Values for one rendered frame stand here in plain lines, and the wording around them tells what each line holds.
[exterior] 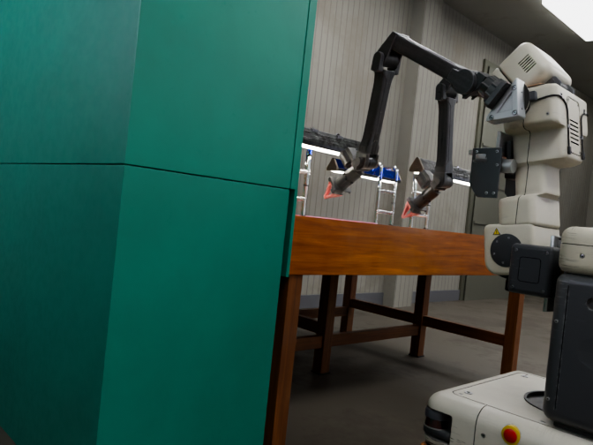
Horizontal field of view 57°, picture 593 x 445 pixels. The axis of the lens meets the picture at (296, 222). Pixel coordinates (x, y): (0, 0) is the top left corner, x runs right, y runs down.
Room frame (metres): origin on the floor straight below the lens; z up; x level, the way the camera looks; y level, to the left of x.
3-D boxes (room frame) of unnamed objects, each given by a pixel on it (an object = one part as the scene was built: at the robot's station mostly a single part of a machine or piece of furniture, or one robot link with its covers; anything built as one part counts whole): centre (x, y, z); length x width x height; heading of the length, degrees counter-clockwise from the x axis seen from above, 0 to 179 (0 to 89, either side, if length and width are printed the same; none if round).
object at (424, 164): (2.89, -0.78, 1.08); 0.62 x 0.08 x 0.07; 134
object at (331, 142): (2.22, -0.08, 1.08); 0.62 x 0.08 x 0.07; 134
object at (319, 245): (2.33, -0.58, 0.67); 1.81 x 0.12 x 0.19; 134
